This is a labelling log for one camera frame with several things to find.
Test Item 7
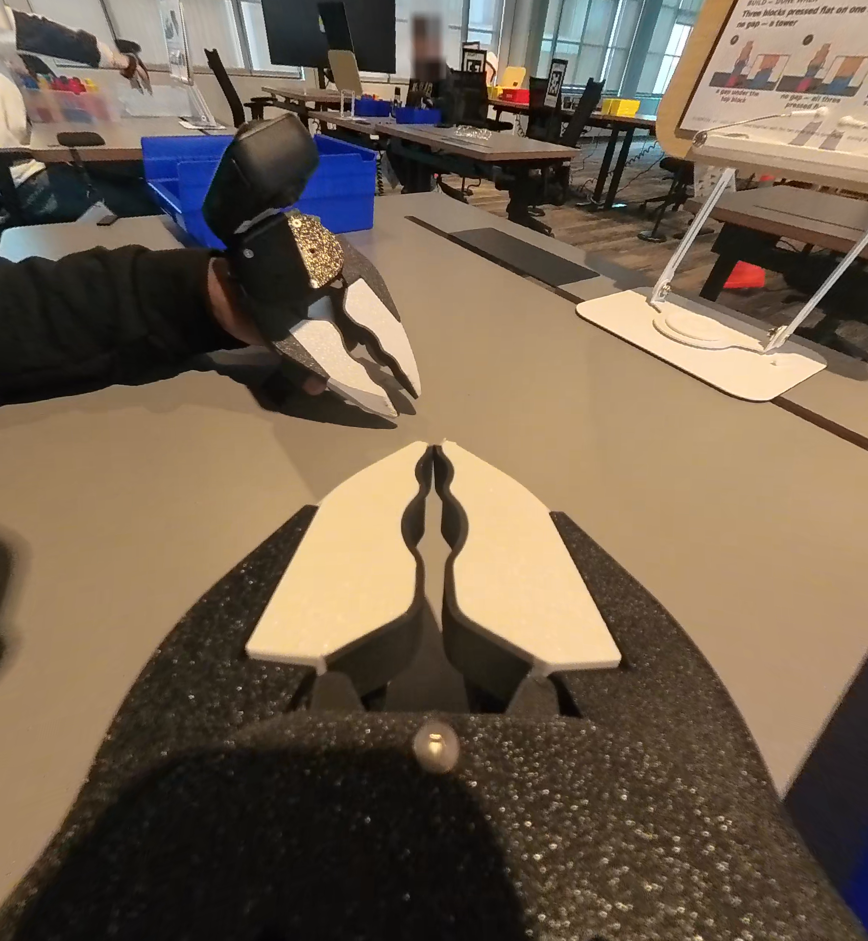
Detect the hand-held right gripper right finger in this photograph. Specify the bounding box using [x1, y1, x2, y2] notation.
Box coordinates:
[434, 440, 624, 677]

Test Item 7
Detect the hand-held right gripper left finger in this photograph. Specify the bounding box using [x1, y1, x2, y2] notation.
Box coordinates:
[245, 441, 435, 673]

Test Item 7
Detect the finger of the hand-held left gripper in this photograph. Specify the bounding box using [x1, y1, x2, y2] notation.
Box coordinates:
[287, 316, 400, 420]
[338, 278, 422, 399]

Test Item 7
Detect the person's left forearm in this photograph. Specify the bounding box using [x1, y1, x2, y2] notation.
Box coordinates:
[0, 245, 251, 416]

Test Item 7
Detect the clear box of blocks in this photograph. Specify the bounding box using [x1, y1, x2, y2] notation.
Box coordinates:
[19, 70, 115, 124]

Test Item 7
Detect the person's left hand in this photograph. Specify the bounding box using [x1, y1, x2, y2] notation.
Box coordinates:
[208, 253, 330, 398]

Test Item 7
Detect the black desk panel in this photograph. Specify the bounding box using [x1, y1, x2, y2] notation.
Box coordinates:
[450, 226, 600, 288]

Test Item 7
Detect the background desk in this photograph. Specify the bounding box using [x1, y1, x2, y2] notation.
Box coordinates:
[375, 124, 580, 222]
[28, 116, 238, 164]
[699, 184, 868, 298]
[261, 87, 442, 135]
[489, 96, 659, 214]

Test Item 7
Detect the black office chair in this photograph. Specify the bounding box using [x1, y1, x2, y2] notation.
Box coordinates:
[205, 48, 275, 131]
[530, 77, 605, 222]

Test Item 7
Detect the grey stand board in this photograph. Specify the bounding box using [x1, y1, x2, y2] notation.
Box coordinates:
[327, 50, 365, 97]

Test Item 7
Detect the near blue bin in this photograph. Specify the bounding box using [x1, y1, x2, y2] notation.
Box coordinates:
[783, 603, 868, 941]

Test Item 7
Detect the instruction sheet board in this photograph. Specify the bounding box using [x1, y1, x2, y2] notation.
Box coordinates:
[654, 0, 868, 201]

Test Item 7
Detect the black wall monitor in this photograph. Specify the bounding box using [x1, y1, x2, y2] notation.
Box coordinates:
[261, 0, 397, 74]

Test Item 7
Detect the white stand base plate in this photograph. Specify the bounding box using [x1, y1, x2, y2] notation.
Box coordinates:
[576, 287, 828, 403]

